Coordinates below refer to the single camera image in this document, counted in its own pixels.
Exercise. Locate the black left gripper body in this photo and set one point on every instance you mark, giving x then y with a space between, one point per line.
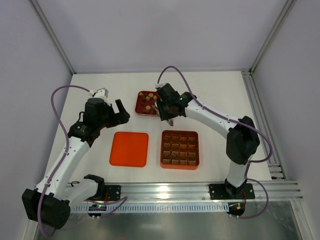
115 116

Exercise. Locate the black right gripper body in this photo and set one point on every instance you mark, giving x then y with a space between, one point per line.
164 110

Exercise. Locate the metal serving tongs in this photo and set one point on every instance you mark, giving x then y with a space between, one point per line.
156 108

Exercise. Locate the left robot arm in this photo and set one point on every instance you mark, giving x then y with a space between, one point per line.
51 202

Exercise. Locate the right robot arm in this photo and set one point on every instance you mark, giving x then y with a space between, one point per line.
242 140

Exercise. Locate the orange chocolate box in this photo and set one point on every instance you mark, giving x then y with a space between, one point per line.
179 150

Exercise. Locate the red rectangular tray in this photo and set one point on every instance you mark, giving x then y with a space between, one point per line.
139 108

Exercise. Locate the orange box lid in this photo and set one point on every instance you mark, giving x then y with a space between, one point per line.
129 149

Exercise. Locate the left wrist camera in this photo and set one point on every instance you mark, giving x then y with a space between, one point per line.
102 93

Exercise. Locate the slotted cable duct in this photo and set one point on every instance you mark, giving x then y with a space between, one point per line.
152 207

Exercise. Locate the right aluminium frame rail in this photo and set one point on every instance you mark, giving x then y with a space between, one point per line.
274 163

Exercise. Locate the aluminium mounting rail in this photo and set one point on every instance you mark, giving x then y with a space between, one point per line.
277 191

